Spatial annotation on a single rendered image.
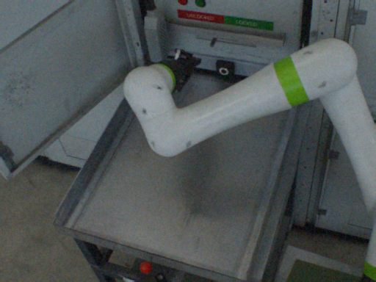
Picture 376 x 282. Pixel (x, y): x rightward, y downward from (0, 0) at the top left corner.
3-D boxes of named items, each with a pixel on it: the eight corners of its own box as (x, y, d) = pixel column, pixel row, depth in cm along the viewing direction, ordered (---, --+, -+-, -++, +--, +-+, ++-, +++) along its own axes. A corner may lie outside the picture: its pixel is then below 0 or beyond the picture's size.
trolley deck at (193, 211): (259, 293, 128) (260, 284, 123) (58, 233, 146) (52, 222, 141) (311, 110, 166) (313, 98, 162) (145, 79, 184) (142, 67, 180)
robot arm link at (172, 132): (273, 59, 120) (272, 64, 109) (292, 103, 122) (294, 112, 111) (145, 117, 130) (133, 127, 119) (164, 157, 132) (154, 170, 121)
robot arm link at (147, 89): (143, 64, 114) (107, 81, 119) (167, 112, 116) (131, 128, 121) (167, 53, 126) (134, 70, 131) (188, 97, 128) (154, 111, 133)
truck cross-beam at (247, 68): (302, 86, 163) (304, 73, 159) (156, 60, 179) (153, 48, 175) (305, 76, 166) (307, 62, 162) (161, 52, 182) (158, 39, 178)
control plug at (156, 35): (163, 64, 165) (156, 22, 151) (150, 62, 166) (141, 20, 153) (172, 49, 169) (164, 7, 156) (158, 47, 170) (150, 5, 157)
